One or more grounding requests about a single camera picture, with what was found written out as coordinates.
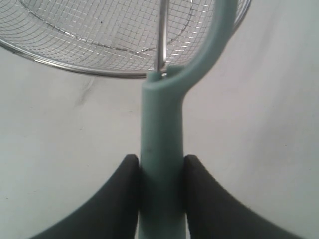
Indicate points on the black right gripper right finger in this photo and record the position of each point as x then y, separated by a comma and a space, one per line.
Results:
213, 213

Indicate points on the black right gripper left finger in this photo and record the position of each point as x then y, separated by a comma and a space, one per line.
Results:
112, 213

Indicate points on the teal handled peeler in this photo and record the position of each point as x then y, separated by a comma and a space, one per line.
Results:
164, 139

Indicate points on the oval metal mesh basket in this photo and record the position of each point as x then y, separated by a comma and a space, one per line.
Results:
121, 38

